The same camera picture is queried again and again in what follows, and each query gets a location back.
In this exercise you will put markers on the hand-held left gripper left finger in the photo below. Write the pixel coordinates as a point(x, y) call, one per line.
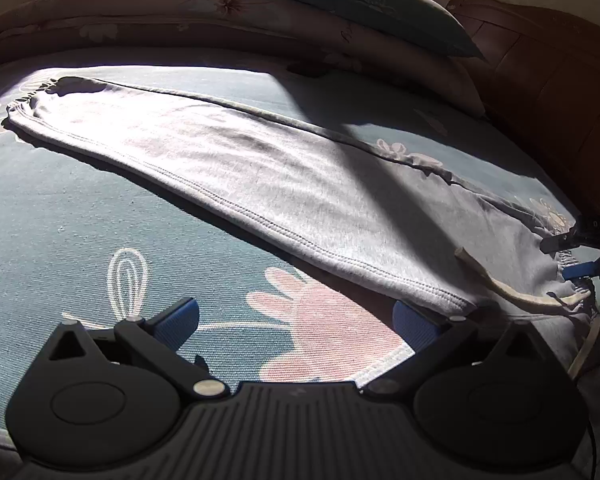
point(177, 321)

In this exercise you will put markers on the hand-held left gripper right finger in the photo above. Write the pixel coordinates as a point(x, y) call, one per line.
point(412, 323)

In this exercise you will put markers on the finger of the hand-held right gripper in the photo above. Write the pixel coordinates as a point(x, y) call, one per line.
point(560, 243)
point(582, 270)

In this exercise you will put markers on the teal floral bed sheet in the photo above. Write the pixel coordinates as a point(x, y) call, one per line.
point(80, 220)

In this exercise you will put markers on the wooden bed headboard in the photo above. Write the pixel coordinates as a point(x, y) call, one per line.
point(555, 85)

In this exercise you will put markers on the teal pillow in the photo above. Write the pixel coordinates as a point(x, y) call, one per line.
point(380, 5)

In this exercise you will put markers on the folded pink floral quilt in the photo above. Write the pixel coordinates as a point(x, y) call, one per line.
point(180, 20)

